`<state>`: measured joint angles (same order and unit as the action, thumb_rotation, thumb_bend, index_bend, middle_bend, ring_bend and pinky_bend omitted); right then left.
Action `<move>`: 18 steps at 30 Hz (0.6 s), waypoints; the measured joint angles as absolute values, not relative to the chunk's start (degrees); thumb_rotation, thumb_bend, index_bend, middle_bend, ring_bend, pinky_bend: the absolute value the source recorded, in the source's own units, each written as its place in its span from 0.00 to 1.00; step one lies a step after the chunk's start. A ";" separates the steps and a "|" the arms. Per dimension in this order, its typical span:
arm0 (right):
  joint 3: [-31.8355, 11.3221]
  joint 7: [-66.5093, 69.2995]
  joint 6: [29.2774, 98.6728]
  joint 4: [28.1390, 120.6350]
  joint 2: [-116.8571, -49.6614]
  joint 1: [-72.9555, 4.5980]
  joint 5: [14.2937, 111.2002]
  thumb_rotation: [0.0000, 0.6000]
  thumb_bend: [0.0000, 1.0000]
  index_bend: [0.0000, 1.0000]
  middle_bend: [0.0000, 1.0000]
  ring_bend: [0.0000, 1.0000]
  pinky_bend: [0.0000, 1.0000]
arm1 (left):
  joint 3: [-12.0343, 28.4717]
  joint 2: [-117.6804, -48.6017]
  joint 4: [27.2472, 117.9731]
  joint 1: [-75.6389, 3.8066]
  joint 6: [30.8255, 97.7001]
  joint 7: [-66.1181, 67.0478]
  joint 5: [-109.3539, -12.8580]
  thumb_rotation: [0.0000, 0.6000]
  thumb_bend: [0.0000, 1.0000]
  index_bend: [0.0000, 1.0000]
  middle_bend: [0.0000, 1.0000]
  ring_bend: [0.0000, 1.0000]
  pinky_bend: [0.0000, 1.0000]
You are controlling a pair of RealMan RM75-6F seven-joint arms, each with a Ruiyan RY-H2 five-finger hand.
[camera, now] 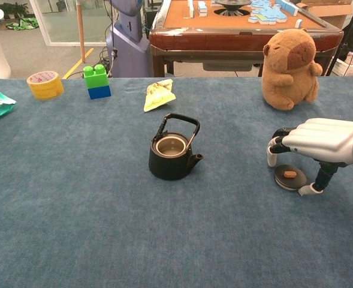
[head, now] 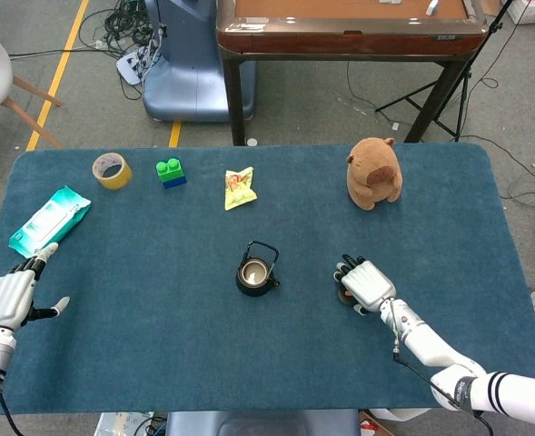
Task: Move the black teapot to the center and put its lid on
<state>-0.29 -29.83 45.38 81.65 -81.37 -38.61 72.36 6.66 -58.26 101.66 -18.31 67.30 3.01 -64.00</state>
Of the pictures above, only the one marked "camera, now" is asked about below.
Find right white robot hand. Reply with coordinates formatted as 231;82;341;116
267;118;353;196

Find small black round disc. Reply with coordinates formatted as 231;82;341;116
273;163;308;191

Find black cast iron teapot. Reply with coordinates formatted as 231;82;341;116
148;113;204;181

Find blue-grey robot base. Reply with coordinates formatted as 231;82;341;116
105;0;150;78

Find brown capybara plush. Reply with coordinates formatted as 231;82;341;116
261;28;324;112

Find white box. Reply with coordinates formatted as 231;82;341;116
333;50;353;77

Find black tripod stand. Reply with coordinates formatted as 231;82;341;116
325;0;353;76

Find blue mahjong tile pile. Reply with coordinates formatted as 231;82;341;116
248;0;300;25

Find brown mahjong table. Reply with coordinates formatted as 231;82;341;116
148;0;345;78

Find yellow snack bag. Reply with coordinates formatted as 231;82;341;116
143;79;177;113

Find white mahjong tile row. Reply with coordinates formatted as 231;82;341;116
188;0;209;17

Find blue table mat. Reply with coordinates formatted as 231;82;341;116
0;77;353;288

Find green and blue toy block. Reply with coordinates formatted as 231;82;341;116
83;64;112;100

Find wooden pole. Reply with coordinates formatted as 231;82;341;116
76;0;86;64

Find yellow tape roll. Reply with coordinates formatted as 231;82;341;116
26;70;65;101

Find green bag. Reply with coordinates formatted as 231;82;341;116
5;17;40;31

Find green potted plants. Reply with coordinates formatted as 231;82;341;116
0;2;30;19

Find black cable bundle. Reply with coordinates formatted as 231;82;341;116
98;44;119;78

